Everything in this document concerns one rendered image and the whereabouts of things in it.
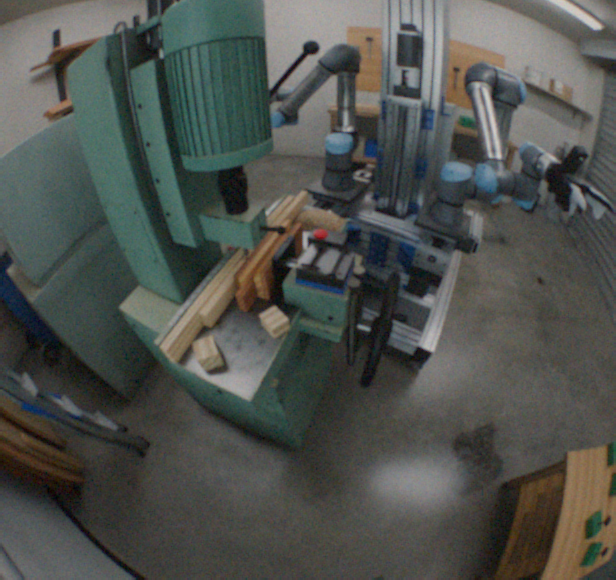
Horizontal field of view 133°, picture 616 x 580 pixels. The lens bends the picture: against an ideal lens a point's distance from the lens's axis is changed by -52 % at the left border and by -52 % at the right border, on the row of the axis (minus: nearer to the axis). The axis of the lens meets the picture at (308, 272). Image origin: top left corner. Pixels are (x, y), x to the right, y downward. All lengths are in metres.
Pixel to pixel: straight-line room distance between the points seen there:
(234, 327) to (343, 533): 1.08
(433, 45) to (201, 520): 2.22
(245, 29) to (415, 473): 1.58
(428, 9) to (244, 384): 1.31
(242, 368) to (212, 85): 0.48
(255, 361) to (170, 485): 1.12
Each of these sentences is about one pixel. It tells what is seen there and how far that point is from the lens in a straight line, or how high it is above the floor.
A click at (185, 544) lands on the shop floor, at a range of 1.53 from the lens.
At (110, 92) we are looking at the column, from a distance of 0.59.
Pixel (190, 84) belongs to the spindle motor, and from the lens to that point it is 0.45.
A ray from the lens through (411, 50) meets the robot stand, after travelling 1.10.
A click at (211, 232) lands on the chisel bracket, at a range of 0.63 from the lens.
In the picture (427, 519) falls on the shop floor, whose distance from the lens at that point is 1.46.
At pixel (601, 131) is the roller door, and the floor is 1.55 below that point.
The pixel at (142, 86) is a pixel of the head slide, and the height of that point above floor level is 1.37.
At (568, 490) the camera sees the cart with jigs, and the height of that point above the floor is 0.53.
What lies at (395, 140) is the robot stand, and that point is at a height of 1.06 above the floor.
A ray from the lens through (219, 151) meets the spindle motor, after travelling 0.46.
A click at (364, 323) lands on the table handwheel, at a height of 0.83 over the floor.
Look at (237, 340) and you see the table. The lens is 0.56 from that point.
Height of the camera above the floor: 1.36
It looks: 43 degrees down
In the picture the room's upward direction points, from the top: 2 degrees counter-clockwise
